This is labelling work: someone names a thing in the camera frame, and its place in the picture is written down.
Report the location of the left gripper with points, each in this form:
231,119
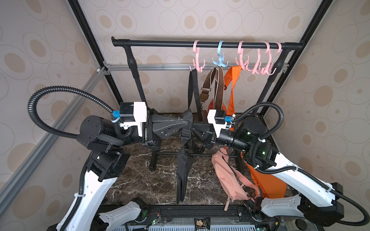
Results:
149,132

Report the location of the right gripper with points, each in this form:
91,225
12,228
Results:
209,137

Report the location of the black bag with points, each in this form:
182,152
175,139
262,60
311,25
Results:
193,92
184,158

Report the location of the brown leather bag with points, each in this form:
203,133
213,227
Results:
214,81

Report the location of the red-orange waist bag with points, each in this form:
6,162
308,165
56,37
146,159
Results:
231,77

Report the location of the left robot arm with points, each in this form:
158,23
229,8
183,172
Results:
106,138

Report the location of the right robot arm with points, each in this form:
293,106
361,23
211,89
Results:
320,202

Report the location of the leftmost pink hook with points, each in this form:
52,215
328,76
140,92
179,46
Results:
196,64

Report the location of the pink hook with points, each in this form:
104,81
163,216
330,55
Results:
257,67
239,61
267,70
196,64

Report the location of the pink bag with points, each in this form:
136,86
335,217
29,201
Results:
231,180

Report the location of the light blue hook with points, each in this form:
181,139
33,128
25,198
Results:
221,56

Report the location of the middle pink hook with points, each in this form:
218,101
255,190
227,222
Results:
239,61

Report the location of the bright orange bag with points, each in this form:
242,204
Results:
271,186

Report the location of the rightmost pink hook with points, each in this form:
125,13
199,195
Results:
267,70

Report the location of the black clothes rack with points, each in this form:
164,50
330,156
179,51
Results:
202,44

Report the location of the small snack packet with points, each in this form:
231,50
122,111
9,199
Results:
202,223

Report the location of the black round cap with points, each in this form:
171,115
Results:
300,224

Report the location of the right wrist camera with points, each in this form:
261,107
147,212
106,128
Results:
219,120

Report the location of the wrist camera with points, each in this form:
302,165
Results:
219,120
131,115

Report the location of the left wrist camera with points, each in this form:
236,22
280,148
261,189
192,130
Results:
131,115

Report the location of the aluminium rail back wall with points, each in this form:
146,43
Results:
150,67

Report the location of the black base frame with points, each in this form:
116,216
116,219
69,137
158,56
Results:
136,217

